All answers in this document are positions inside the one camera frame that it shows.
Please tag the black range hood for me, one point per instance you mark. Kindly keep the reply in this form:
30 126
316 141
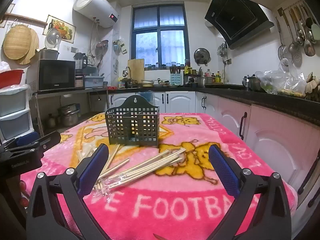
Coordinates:
237 17

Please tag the blue plastic bag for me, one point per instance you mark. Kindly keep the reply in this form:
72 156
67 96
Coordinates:
151 95

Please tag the black blender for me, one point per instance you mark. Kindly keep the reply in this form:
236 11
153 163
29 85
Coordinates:
80 65

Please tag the round bamboo tray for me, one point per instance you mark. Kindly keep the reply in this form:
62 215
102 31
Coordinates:
16 42

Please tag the stacked steel pots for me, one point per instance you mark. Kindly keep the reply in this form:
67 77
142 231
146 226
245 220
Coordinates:
68 116

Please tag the black countertop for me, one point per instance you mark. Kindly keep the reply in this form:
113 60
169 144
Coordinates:
275 100

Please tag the row of glass jars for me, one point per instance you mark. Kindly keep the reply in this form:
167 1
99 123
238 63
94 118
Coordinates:
162 66

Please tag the steel cooking pot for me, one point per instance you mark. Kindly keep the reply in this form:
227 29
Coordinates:
204 82

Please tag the steel kettle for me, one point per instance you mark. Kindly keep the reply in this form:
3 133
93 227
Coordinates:
246 82

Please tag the steel canister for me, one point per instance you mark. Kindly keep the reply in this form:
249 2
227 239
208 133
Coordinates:
255 83

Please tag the white kitchen cabinets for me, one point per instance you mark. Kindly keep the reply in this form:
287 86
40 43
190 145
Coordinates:
275 135

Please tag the row of hanging kitchen utensils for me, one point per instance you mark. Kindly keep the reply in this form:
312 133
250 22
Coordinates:
297 35

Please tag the dark framed window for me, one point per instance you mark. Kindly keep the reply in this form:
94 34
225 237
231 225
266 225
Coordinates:
158 35

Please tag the steel pot lid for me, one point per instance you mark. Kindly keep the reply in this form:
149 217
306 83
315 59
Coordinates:
201 55

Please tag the group of sauce bottles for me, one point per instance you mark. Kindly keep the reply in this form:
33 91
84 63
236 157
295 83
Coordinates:
217 77

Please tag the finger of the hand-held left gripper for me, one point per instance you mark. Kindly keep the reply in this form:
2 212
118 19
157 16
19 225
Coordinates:
51 140
27 138

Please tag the plastic drawer unit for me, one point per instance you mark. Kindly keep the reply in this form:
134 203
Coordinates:
13 112

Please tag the pink printed bear blanket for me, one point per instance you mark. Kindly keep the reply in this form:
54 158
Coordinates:
175 205

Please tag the wall socket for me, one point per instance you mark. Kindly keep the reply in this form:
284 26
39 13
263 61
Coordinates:
228 61

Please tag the white water heater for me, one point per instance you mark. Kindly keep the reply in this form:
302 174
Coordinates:
96 5

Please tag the steel faucet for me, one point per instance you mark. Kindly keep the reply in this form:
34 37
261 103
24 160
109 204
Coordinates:
127 71

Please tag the clear plastic bags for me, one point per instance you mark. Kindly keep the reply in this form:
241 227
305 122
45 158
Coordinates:
282 80

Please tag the glass pot lid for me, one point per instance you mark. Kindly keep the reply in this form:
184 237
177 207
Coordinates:
53 38

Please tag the metal shelf table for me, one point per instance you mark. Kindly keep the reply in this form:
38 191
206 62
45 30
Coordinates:
62 91

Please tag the round wooden board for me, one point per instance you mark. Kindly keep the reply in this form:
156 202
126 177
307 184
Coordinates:
33 45

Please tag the dark green utensil holder basket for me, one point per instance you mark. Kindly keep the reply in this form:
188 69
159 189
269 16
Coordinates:
130 127

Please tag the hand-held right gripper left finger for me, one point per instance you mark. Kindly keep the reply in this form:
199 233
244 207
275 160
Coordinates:
93 170

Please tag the dark grey pot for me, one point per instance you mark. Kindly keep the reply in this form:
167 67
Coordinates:
48 54

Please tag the wooden cutting board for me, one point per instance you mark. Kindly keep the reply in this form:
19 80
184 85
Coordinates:
136 70

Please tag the light blue knife block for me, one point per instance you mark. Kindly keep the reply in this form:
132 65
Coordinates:
177 78

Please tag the grey blue dish container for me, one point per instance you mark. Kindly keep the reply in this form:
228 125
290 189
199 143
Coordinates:
93 82

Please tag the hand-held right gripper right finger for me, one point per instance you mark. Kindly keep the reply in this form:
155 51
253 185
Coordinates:
223 172

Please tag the hanging red rimmed pan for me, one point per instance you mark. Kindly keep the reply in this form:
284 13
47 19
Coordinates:
102 47

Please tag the pile of wooden chopsticks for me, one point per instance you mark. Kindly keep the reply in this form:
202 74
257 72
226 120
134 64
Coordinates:
150 166

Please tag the red plastic basin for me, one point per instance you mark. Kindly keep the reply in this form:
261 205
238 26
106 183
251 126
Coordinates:
11 78

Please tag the black microwave oven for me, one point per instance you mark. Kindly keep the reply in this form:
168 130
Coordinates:
55 76

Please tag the fruit wall picture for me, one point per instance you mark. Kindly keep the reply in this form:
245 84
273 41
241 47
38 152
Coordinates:
62 28

